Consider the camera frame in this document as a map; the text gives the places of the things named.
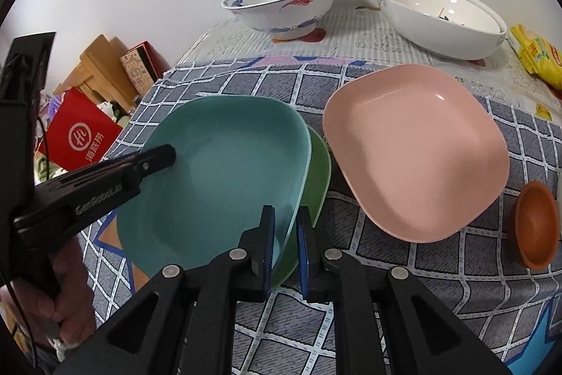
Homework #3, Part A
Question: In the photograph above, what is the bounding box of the yellow snack packet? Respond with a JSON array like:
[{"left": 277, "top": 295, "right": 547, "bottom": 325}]
[{"left": 509, "top": 24, "right": 562, "bottom": 91}]

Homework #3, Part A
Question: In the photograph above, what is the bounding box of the person's left hand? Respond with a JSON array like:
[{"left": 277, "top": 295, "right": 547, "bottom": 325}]
[{"left": 0, "top": 226, "right": 96, "bottom": 353}]

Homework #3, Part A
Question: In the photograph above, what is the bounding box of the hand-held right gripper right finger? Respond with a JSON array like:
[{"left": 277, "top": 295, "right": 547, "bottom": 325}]
[{"left": 298, "top": 207, "right": 512, "bottom": 375}]

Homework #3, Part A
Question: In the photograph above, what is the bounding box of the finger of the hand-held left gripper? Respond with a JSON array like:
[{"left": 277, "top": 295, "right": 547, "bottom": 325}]
[{"left": 102, "top": 144, "right": 177, "bottom": 185}]

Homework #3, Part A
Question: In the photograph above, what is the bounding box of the grey checked cloth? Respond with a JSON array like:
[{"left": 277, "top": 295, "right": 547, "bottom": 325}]
[{"left": 81, "top": 56, "right": 562, "bottom": 375}]

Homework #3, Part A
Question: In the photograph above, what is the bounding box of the small brown bowl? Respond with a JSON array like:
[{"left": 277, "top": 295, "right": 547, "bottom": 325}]
[{"left": 514, "top": 181, "right": 561, "bottom": 270}]

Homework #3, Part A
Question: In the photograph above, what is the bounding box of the white bowl with painted inside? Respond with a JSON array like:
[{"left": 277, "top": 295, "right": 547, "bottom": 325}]
[{"left": 380, "top": 0, "right": 505, "bottom": 35}]

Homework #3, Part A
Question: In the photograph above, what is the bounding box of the white printed tablecloth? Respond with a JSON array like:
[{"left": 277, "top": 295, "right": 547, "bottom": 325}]
[{"left": 176, "top": 6, "right": 562, "bottom": 105}]

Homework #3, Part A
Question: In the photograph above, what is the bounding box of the patterned cardboard box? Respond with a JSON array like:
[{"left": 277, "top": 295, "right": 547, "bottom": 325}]
[{"left": 120, "top": 42, "right": 165, "bottom": 97}]

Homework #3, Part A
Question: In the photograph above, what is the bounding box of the pink plate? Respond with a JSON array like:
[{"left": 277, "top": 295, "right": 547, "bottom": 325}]
[{"left": 322, "top": 64, "right": 511, "bottom": 244}]

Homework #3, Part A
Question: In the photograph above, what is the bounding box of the teal plate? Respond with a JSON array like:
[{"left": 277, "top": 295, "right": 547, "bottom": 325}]
[{"left": 116, "top": 96, "right": 312, "bottom": 271}]

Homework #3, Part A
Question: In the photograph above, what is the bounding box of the wooden stool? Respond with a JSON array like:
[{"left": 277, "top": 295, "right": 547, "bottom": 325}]
[{"left": 55, "top": 34, "right": 150, "bottom": 114}]

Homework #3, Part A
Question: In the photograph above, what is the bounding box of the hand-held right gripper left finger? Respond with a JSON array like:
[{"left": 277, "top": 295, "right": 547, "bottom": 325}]
[{"left": 53, "top": 205, "right": 276, "bottom": 375}]

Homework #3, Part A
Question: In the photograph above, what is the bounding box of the green plate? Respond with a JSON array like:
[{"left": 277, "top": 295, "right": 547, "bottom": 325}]
[{"left": 269, "top": 124, "right": 332, "bottom": 289}]

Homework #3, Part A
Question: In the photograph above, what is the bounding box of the blue patterned white bowl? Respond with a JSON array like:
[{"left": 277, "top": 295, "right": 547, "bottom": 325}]
[{"left": 221, "top": 0, "right": 342, "bottom": 41}]

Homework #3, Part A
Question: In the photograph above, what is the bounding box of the large white bowl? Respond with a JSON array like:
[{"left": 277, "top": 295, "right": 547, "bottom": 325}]
[{"left": 374, "top": 0, "right": 508, "bottom": 60}]

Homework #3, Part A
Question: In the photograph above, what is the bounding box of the red paper bag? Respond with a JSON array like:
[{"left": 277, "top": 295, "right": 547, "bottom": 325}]
[{"left": 35, "top": 87, "right": 124, "bottom": 174}]

